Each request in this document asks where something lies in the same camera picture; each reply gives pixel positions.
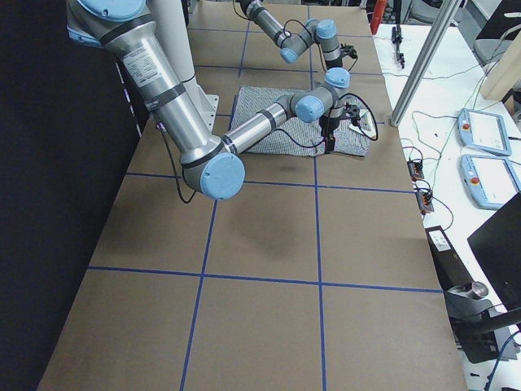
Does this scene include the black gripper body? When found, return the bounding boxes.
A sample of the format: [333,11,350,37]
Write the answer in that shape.
[339,43,357,59]
[319,103,361,138]

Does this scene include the orange relay module near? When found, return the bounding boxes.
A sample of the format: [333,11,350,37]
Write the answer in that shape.
[415,188,434,216]

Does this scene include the far blue teach pendant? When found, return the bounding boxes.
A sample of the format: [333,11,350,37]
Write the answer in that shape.
[457,108,512,156]

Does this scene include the black monitor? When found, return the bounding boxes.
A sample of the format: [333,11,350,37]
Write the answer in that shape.
[467,194,521,310]

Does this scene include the aluminium frame post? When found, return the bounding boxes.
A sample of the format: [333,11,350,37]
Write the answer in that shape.
[390,0,460,127]

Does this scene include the black box with label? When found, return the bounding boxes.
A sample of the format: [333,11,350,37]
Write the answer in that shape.
[425,226,474,291]

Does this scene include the orange relay module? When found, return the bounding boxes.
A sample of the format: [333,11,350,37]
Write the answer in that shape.
[415,188,434,216]
[407,160,424,182]

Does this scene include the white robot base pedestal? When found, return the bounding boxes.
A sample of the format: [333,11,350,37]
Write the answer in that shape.
[147,0,219,131]

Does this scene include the near blue teach pendant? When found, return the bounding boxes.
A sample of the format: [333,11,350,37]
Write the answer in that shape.
[459,154,520,210]

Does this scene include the blue teach pendant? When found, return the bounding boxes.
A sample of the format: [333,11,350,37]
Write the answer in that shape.
[459,154,520,210]
[457,108,512,156]

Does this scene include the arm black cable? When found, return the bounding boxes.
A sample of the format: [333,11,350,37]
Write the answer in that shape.
[156,94,379,204]
[231,0,359,62]

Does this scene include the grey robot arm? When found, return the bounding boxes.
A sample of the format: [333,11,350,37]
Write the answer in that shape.
[239,1,358,70]
[66,1,355,200]

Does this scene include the black reacher tool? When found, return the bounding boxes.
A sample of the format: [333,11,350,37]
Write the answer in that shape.
[392,24,405,69]

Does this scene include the orange relay module far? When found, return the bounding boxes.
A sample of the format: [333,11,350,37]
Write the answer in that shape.
[407,160,424,182]

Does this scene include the red cylinder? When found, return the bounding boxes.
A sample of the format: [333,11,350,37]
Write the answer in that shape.
[370,0,387,35]

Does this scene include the striped polo shirt white collar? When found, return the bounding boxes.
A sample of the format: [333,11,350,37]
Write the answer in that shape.
[231,86,370,156]

